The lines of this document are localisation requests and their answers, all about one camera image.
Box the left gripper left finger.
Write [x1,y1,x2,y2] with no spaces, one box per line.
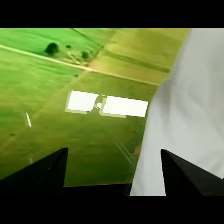
[0,147,69,197]

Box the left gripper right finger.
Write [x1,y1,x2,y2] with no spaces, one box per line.
[160,148,224,197]

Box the white shirt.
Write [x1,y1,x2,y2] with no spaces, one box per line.
[129,28,224,197]

